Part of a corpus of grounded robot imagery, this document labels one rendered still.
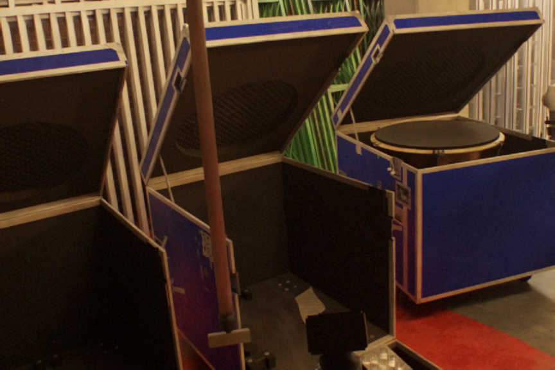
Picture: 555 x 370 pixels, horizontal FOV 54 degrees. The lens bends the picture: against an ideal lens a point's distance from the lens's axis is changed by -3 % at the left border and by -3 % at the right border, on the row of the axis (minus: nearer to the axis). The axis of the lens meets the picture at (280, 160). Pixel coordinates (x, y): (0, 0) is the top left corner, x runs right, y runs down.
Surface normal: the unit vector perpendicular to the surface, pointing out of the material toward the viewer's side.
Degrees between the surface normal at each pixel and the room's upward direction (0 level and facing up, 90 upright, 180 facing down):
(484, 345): 0
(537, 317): 0
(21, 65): 46
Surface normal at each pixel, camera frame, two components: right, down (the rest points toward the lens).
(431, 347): -0.07, -0.96
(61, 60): 0.35, -0.54
